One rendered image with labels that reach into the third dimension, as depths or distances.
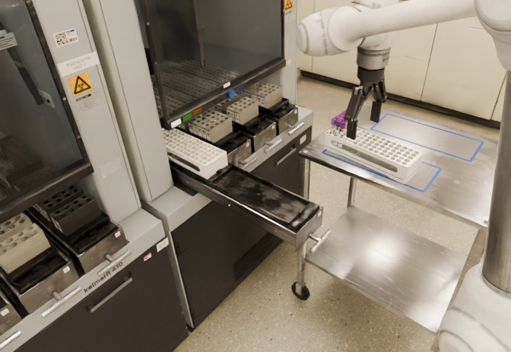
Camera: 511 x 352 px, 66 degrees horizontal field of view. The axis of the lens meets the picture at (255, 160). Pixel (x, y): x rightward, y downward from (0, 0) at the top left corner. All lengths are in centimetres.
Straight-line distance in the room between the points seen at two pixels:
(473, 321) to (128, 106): 93
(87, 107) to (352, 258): 118
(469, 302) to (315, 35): 65
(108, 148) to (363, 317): 130
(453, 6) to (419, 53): 241
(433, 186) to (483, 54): 200
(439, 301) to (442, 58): 202
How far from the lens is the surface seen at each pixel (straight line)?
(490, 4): 59
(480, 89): 325
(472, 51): 318
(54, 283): 114
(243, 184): 123
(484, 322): 82
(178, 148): 132
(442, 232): 235
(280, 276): 199
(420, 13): 91
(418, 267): 176
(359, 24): 94
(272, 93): 159
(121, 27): 109
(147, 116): 119
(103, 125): 112
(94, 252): 116
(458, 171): 135
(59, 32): 101
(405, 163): 123
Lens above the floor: 157
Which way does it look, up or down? 36 degrees down
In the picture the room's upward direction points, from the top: 3 degrees counter-clockwise
